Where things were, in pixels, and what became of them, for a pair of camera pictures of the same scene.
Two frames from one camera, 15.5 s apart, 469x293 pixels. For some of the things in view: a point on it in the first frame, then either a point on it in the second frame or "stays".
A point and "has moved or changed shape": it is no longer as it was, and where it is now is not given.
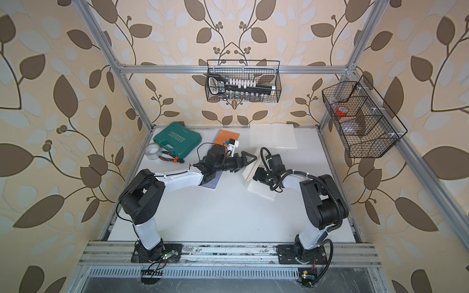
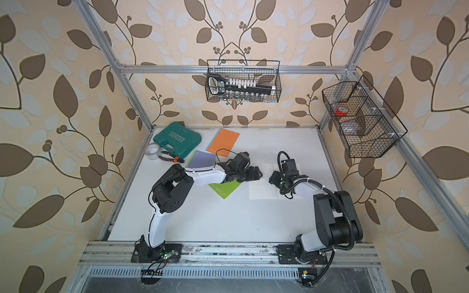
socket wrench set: (237, 89) stays
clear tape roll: (152, 151) stays
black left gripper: (237, 165) → (251, 176)
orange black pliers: (174, 159) stays
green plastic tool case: (178, 138) stays
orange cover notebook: (221, 137) stays
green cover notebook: (254, 185) → (225, 190)
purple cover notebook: (213, 184) has moved or changed shape
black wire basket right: (367, 126) stays
